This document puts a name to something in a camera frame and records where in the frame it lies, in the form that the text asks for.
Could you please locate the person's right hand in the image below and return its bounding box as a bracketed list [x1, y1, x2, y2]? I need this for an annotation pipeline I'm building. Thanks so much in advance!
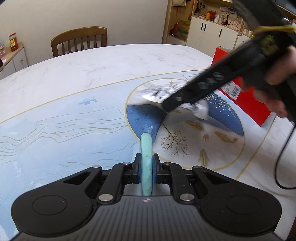
[253, 46, 295, 118]

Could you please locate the gold silver snack wrapper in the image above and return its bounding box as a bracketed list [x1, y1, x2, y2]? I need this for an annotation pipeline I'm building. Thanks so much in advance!
[134, 82, 209, 120]

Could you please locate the brown wooden chair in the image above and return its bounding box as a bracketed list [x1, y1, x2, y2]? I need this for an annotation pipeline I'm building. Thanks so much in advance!
[51, 26, 107, 57]

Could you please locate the red sauce jar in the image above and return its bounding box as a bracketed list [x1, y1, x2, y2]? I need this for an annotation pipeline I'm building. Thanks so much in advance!
[9, 33, 19, 52]

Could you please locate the black cable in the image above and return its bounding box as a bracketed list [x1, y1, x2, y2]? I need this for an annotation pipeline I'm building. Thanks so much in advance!
[274, 126, 296, 190]

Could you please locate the red cardboard box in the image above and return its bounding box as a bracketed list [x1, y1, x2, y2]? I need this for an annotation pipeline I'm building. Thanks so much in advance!
[211, 47, 273, 127]

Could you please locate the white cupboard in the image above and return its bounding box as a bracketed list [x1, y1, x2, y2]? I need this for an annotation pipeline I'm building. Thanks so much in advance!
[186, 0, 253, 58]

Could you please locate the white side cabinet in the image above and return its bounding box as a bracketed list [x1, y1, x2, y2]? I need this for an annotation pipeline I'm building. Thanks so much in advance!
[0, 42, 29, 80]

